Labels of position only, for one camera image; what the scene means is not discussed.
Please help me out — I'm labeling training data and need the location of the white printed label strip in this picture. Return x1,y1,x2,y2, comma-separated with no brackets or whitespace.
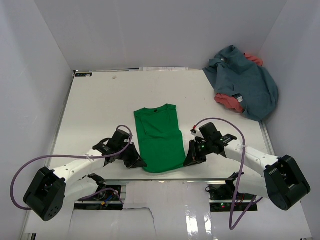
139,67,189,72

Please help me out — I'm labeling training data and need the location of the coral red t shirt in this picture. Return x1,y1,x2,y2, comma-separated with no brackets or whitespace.
214,93,244,113

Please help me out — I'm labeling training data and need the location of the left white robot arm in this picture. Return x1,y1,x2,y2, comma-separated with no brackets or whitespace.
23,129,147,222

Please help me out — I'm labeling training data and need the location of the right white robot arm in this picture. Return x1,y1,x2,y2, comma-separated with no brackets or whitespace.
183,122,311,211

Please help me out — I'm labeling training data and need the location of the black label sticker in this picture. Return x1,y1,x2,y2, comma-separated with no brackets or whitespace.
74,72,93,78

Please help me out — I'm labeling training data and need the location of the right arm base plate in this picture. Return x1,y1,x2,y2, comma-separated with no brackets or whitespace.
205,184,253,213

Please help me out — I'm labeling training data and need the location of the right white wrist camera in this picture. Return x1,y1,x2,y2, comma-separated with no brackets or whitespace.
190,126,204,139

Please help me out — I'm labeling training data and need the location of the blue-grey t shirt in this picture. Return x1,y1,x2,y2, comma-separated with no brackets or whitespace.
203,45,279,122

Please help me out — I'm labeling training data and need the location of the white paper sheet front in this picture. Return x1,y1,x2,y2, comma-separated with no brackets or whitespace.
25,181,312,240

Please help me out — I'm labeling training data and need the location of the green polo shirt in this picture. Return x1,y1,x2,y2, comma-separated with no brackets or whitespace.
133,103,186,174

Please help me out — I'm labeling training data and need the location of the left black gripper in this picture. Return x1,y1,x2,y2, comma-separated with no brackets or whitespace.
116,142,147,169

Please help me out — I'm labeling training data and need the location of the aluminium table frame rail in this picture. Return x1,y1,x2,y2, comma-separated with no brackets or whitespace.
259,122,285,180

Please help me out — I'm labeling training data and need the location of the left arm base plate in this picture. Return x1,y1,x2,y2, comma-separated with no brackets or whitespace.
74,190,123,211

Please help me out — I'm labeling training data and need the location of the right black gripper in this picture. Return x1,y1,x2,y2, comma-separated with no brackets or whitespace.
183,139,213,167

